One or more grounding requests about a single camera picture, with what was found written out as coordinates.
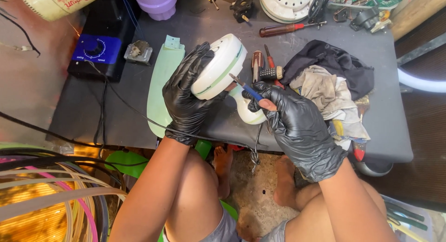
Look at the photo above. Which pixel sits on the person's right hand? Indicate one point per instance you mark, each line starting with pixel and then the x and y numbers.
pixel 299 130

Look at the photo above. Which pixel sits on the person's left hand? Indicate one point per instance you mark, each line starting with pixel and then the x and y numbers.
pixel 183 95

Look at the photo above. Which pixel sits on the white fan motor housing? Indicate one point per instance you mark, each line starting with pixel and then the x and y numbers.
pixel 223 66

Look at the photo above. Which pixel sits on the pale green fan blade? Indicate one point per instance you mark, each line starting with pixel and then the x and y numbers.
pixel 163 81

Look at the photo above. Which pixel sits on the dirty white cloth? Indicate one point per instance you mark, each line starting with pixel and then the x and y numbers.
pixel 324 92

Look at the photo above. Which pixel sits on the green plastic cup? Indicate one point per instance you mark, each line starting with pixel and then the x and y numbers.
pixel 203 148

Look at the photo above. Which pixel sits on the small metal motor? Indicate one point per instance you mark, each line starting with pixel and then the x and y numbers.
pixel 138 53

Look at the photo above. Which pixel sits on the black cloth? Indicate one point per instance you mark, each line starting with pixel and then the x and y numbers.
pixel 331 62

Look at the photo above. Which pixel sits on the brown white striped screwdriver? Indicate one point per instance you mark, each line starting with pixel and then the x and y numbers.
pixel 257 62

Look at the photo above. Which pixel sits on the person's right leg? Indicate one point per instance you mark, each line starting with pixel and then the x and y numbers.
pixel 303 214

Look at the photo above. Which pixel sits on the person's leg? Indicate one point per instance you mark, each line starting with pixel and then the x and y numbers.
pixel 198 200
pixel 303 214

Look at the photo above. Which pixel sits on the metal bowl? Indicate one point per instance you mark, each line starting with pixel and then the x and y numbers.
pixel 374 168

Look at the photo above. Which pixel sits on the bright green fan blade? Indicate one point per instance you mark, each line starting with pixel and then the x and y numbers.
pixel 127 163

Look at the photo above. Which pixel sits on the purple plastic cup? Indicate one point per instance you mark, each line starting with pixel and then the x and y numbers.
pixel 156 3

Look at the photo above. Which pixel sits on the black fan base blue panel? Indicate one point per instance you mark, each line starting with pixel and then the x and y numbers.
pixel 97 48

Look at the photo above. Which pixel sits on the brown and red screwdriver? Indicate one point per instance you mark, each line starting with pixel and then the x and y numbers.
pixel 278 29

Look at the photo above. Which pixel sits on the person's left leg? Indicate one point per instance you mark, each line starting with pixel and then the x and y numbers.
pixel 198 200

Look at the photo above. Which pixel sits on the black electric plug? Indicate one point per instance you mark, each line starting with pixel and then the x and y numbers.
pixel 242 6

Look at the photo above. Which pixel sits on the white perforated round cover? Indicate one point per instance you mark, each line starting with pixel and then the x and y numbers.
pixel 287 3

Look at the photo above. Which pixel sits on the black plastic clamp part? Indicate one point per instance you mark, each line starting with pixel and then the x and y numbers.
pixel 366 18

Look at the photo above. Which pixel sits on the clear plastic tool box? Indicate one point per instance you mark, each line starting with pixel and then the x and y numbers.
pixel 407 217

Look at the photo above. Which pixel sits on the cream fan body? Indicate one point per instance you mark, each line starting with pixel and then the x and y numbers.
pixel 55 3

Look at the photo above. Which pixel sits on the heap of fan guard rings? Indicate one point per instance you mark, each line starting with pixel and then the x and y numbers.
pixel 45 196

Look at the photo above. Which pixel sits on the wooden post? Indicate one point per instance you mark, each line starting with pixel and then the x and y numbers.
pixel 418 13

